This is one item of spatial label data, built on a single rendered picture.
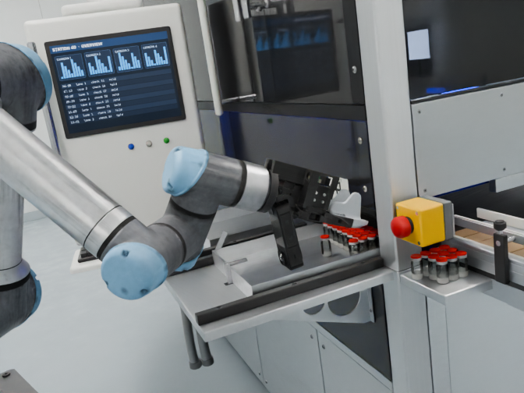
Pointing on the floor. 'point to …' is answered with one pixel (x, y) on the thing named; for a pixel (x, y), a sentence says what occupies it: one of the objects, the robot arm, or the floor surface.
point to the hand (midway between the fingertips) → (359, 224)
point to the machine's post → (394, 183)
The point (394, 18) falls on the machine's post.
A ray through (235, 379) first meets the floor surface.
